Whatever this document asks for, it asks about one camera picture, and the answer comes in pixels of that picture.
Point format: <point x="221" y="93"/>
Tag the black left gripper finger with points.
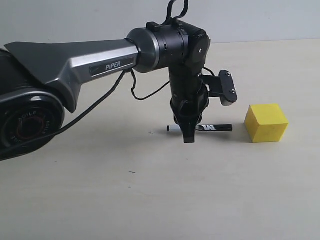
<point x="188" y="128"/>

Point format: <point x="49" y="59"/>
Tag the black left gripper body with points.
<point x="189" y="98"/>

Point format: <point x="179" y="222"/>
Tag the black and white marker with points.
<point x="203" y="128"/>

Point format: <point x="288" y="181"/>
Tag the yellow foam cube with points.
<point x="265" y="123"/>

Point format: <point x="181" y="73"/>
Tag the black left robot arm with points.
<point x="40" y="81"/>

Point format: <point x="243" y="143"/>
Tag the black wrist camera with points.
<point x="222" y="87"/>

